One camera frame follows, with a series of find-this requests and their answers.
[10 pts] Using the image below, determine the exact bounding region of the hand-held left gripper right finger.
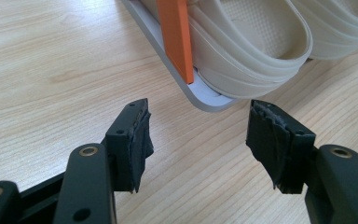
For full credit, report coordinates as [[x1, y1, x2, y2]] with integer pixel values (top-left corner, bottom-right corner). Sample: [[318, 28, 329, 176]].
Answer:
[[245, 99, 358, 224]]

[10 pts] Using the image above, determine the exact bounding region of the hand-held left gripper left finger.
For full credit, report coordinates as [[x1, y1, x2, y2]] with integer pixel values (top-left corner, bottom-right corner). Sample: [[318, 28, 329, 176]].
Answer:
[[52, 98, 155, 224]]

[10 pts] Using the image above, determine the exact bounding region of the cream clog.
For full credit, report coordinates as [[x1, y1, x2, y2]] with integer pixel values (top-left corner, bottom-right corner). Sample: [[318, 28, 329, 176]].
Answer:
[[139, 0, 314, 100], [288, 0, 358, 61]]

